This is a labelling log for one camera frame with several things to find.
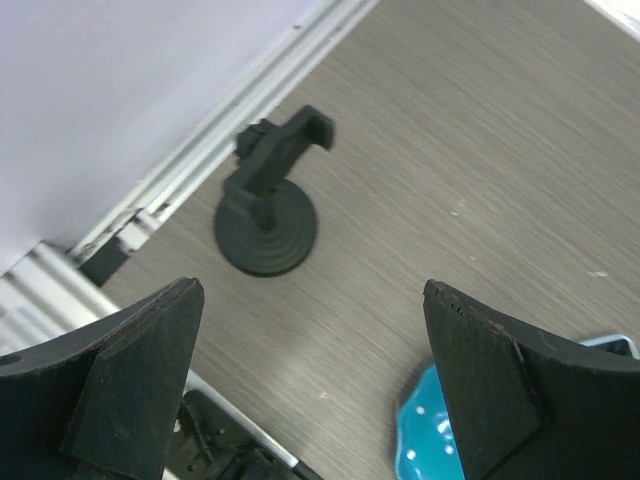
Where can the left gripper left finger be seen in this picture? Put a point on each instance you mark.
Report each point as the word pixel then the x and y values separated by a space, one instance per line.
pixel 101 401

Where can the blue polka dot plate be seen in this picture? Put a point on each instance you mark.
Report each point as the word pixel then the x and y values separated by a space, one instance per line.
pixel 425 444

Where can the phone with light blue case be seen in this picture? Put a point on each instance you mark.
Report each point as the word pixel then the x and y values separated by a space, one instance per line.
pixel 616 343

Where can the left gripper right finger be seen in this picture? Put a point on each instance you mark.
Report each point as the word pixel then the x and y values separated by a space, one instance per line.
pixel 525 403

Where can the black phone stand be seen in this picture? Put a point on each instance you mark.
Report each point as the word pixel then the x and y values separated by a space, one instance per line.
pixel 265 225

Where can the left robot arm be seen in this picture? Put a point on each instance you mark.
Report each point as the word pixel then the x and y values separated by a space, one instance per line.
pixel 212 441

